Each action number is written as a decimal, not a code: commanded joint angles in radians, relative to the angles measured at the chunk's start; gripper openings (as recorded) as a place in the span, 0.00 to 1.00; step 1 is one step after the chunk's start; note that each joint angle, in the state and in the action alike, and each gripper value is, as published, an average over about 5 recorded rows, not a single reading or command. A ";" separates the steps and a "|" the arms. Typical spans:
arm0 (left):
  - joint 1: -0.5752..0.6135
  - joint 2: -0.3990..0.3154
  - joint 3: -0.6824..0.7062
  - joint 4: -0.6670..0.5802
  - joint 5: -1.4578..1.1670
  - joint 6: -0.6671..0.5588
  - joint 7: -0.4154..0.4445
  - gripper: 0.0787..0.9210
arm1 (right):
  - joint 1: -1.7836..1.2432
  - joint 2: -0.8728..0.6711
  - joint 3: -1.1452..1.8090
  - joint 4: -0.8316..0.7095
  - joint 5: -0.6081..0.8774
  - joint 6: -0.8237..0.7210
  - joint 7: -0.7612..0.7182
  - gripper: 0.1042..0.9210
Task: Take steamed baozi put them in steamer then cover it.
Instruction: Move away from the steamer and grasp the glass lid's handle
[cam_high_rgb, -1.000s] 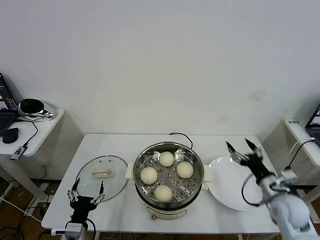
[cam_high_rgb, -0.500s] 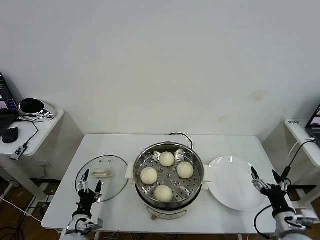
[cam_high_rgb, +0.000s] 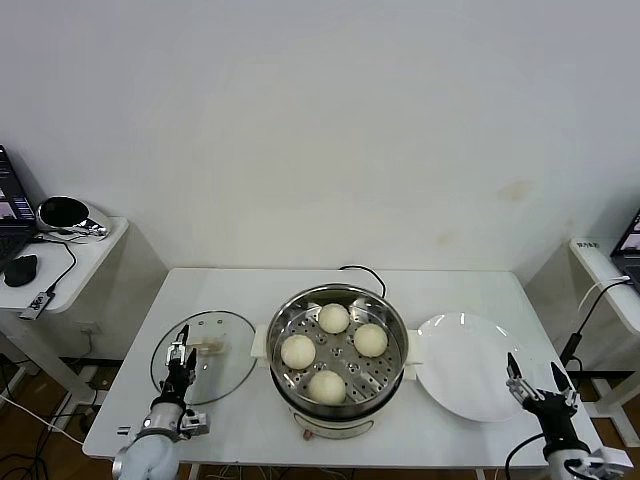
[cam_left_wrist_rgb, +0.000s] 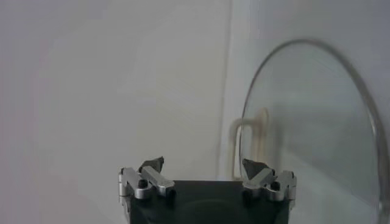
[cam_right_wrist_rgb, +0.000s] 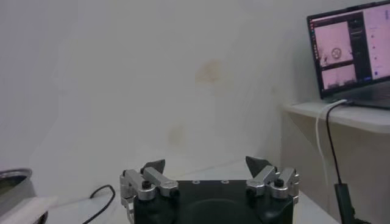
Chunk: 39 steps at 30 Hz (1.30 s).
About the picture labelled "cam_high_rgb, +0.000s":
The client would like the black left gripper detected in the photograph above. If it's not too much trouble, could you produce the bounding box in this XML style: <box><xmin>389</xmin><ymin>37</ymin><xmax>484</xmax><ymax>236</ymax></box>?
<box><xmin>158</xmin><ymin>323</ymin><xmax>199</xmax><ymax>405</ymax></box>

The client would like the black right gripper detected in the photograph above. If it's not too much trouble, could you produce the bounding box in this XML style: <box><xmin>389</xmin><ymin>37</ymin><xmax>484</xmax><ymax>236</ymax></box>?
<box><xmin>504</xmin><ymin>351</ymin><xmax>582</xmax><ymax>450</ymax></box>

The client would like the round glass pot lid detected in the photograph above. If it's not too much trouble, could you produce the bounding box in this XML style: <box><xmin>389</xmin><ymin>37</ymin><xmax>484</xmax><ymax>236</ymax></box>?
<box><xmin>149</xmin><ymin>309</ymin><xmax>259</xmax><ymax>407</ymax></box>

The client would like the white steamed baozi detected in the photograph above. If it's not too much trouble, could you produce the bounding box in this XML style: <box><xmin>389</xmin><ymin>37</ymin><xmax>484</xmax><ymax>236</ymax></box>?
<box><xmin>307</xmin><ymin>369</ymin><xmax>348</xmax><ymax>406</ymax></box>
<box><xmin>353</xmin><ymin>323</ymin><xmax>390</xmax><ymax>358</ymax></box>
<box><xmin>280</xmin><ymin>334</ymin><xmax>317</xmax><ymax>371</ymax></box>
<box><xmin>318</xmin><ymin>302</ymin><xmax>351</xmax><ymax>335</ymax></box>

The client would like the stainless steel steamer basket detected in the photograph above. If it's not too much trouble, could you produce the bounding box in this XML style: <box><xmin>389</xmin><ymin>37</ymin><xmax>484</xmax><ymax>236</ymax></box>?
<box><xmin>249</xmin><ymin>282</ymin><xmax>425</xmax><ymax>415</ymax></box>

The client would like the white round plate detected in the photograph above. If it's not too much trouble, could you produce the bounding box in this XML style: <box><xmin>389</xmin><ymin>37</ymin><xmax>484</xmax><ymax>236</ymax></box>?
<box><xmin>415</xmin><ymin>312</ymin><xmax>536</xmax><ymax>424</ymax></box>

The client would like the white side table with label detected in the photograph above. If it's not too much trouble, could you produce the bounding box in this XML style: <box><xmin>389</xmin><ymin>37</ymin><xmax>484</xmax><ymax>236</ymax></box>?
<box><xmin>523</xmin><ymin>237</ymin><xmax>640</xmax><ymax>449</ymax></box>

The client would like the grey usb hub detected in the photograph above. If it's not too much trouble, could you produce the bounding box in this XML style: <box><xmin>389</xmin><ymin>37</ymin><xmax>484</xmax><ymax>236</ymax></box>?
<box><xmin>19</xmin><ymin>292</ymin><xmax>55</xmax><ymax>321</ymax></box>

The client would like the white side table with mouse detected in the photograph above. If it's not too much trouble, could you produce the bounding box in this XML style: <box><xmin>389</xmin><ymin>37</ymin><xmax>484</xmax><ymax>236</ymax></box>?
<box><xmin>0</xmin><ymin>215</ymin><xmax>170</xmax><ymax>401</ymax></box>

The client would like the black laptop with purple screen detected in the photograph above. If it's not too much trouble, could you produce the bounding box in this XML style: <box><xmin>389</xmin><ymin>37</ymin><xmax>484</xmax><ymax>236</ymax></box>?
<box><xmin>610</xmin><ymin>207</ymin><xmax>640</xmax><ymax>291</ymax></box>

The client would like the black computer mouse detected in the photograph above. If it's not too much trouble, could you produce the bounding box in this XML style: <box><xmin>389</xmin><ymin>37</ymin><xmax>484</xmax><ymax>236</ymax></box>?
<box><xmin>3</xmin><ymin>253</ymin><xmax>40</xmax><ymax>288</ymax></box>

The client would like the shiny chrome rounded device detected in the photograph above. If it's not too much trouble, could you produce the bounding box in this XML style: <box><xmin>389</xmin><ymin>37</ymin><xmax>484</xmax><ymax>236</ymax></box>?
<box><xmin>35</xmin><ymin>195</ymin><xmax>112</xmax><ymax>245</ymax></box>

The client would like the black laptop with lit screen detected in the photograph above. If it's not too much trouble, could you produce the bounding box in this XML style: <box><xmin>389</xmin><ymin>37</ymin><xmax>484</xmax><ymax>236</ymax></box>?
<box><xmin>0</xmin><ymin>144</ymin><xmax>39</xmax><ymax>274</ymax></box>

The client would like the black charger cable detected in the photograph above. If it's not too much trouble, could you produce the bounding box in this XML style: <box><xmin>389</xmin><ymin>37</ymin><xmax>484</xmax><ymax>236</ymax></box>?
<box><xmin>558</xmin><ymin>279</ymin><xmax>634</xmax><ymax>371</ymax></box>

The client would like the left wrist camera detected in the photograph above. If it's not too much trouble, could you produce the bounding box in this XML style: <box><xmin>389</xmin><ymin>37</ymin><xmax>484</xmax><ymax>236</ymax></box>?
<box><xmin>177</xmin><ymin>407</ymin><xmax>214</xmax><ymax>441</ymax></box>

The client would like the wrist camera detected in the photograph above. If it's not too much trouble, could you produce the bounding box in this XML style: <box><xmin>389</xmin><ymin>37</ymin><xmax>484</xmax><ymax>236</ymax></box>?
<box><xmin>564</xmin><ymin>447</ymin><xmax>632</xmax><ymax>476</ymax></box>
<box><xmin>177</xmin><ymin>407</ymin><xmax>214</xmax><ymax>441</ymax></box>

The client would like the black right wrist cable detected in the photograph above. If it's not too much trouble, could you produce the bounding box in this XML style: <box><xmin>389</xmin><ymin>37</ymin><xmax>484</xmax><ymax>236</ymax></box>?
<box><xmin>503</xmin><ymin>432</ymin><xmax>549</xmax><ymax>480</ymax></box>

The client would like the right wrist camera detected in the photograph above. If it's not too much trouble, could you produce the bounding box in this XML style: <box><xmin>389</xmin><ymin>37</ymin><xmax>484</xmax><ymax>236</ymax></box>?
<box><xmin>564</xmin><ymin>447</ymin><xmax>632</xmax><ymax>476</ymax></box>

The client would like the white charger cable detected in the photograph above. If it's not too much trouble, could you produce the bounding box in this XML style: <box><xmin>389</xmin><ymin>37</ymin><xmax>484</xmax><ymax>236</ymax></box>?
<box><xmin>578</xmin><ymin>276</ymin><xmax>632</xmax><ymax>314</ymax></box>

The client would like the black usb hub cable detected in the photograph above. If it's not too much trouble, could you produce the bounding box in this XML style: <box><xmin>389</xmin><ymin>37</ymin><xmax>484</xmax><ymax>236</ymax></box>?
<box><xmin>29</xmin><ymin>234</ymin><xmax>77</xmax><ymax>296</ymax></box>

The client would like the black pot power cable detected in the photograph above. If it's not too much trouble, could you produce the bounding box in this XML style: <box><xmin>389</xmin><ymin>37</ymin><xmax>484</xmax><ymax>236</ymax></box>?
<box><xmin>338</xmin><ymin>264</ymin><xmax>387</xmax><ymax>301</ymax></box>

